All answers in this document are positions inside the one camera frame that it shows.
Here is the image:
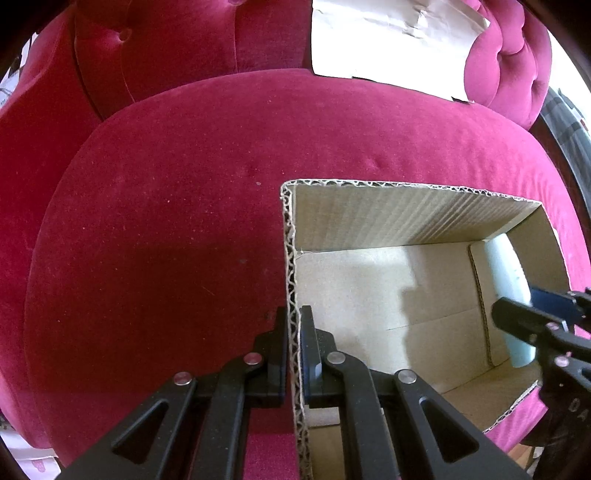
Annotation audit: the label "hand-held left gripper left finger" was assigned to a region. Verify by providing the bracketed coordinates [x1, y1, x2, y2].
[55, 307, 288, 480]

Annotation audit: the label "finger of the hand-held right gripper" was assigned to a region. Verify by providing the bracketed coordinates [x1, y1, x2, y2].
[491, 296, 591, 366]
[529, 286, 591, 334]

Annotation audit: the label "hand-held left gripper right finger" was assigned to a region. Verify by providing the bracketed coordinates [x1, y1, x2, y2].
[300, 305, 533, 480]

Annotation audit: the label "light blue plastic bottle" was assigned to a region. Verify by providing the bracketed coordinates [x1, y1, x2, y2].
[482, 233, 539, 368]

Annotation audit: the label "cardboard box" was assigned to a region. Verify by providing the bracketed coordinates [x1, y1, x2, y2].
[279, 179, 572, 480]

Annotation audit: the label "dark plaid cloth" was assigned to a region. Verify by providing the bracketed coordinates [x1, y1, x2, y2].
[539, 87, 591, 195]

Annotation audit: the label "red velvet sofa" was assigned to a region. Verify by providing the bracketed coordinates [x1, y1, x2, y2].
[0, 0, 583, 480]

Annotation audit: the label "white pink-printed paper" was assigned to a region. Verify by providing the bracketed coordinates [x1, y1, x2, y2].
[0, 427, 63, 480]

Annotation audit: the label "white cardboard sheet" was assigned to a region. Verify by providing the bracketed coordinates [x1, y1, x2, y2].
[308, 0, 491, 104]

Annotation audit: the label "white papers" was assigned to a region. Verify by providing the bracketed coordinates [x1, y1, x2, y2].
[0, 39, 34, 114]

